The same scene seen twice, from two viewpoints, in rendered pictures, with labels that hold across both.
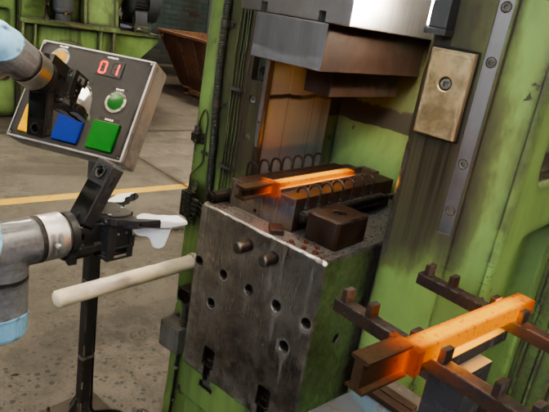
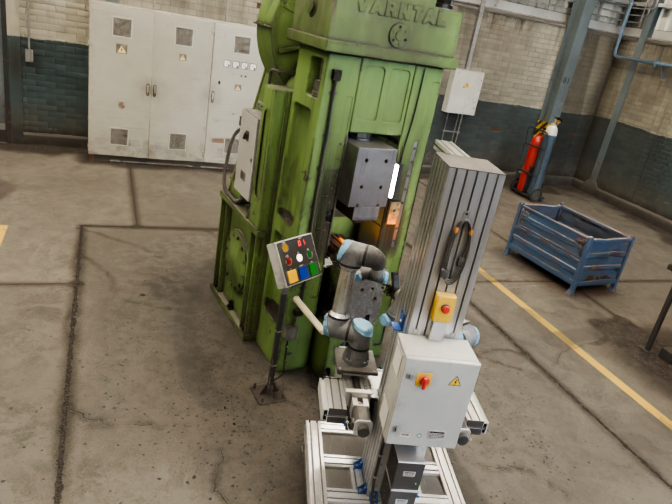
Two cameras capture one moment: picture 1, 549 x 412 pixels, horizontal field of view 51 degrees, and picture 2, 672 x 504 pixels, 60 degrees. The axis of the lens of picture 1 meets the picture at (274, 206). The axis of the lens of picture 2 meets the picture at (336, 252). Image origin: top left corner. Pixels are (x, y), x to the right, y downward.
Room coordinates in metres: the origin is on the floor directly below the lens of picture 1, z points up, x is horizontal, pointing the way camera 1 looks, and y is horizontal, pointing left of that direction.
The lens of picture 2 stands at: (0.14, 3.58, 2.53)
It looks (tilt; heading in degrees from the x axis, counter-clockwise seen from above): 22 degrees down; 290
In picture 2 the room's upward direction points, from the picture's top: 11 degrees clockwise
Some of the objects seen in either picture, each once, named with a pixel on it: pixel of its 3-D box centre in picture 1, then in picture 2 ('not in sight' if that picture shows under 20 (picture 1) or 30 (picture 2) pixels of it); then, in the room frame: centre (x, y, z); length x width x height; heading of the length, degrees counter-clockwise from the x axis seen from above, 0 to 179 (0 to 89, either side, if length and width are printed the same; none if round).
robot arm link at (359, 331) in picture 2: not in sight; (359, 333); (0.86, 0.96, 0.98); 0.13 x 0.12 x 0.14; 10
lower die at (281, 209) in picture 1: (316, 189); (342, 249); (1.42, -0.10, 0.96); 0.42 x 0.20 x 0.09; 141
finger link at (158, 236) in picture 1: (160, 232); not in sight; (0.93, 0.19, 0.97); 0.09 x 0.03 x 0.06; 105
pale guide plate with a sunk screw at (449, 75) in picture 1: (444, 94); (393, 213); (1.16, -0.30, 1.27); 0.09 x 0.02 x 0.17; 51
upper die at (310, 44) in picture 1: (343, 47); (351, 202); (1.42, -0.10, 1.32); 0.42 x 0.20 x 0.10; 141
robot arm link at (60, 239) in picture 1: (51, 236); not in sight; (0.83, 0.34, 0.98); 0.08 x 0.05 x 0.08; 51
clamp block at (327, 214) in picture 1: (336, 226); not in sight; (1.19, -0.14, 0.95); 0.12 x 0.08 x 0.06; 141
